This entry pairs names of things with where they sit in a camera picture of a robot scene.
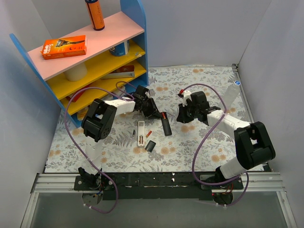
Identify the white remote control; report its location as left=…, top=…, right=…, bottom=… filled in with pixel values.
left=137, top=121, right=145, bottom=147

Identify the black remote control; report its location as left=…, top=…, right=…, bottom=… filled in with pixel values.
left=161, top=112, right=172, bottom=136

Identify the black battery cover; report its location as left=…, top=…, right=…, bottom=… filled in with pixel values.
left=145, top=140, right=156, bottom=152

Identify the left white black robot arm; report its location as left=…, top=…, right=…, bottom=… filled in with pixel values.
left=78, top=85, right=162, bottom=190

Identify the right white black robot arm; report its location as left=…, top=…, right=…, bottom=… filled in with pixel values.
left=177, top=90, right=276, bottom=189

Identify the floral table mat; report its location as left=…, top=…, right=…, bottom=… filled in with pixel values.
left=44, top=66, right=265, bottom=173

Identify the clear plastic bottle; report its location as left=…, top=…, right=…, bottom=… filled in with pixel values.
left=223, top=81, right=241, bottom=109

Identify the small white box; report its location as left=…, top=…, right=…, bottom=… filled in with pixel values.
left=114, top=86, right=126, bottom=96

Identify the red white flat box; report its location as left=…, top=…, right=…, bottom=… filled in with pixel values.
left=101, top=65, right=135, bottom=79

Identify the blue pink yellow shelf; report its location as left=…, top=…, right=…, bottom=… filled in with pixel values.
left=10, top=0, right=148, bottom=127

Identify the blue white can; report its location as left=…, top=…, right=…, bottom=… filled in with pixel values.
left=109, top=40, right=130, bottom=57

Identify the yellow packet bottom shelf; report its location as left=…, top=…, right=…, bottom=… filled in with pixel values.
left=76, top=109, right=88, bottom=121

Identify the white paper roll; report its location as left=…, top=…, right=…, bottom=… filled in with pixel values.
left=64, top=63, right=87, bottom=82

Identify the orange razor box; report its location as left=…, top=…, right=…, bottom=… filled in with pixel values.
left=41, top=35, right=87, bottom=60

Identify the orange cylindrical bottle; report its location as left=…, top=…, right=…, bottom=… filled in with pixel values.
left=85, top=0, right=105, bottom=31

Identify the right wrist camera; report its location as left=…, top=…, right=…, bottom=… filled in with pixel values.
left=178, top=89, right=192, bottom=107

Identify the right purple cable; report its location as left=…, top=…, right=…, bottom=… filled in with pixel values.
left=182, top=83, right=250, bottom=207

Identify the purple cable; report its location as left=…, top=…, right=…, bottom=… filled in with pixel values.
left=64, top=81, right=135, bottom=214
left=182, top=83, right=250, bottom=207

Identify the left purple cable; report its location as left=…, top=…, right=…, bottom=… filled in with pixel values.
left=64, top=81, right=135, bottom=214

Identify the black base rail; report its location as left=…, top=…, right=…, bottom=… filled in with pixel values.
left=74, top=171, right=243, bottom=200

